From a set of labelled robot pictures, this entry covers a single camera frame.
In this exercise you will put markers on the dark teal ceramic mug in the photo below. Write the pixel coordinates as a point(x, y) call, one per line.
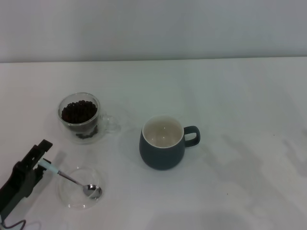
point(160, 155)

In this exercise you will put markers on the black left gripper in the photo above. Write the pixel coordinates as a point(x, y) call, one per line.
point(18, 184)

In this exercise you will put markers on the clear double-wall glass cup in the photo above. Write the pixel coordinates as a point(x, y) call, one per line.
point(105, 122)

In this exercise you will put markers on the clear glass saucer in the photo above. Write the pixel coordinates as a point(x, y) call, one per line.
point(72, 194)

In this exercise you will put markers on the dark roasted coffee beans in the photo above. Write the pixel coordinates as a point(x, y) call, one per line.
point(79, 112)

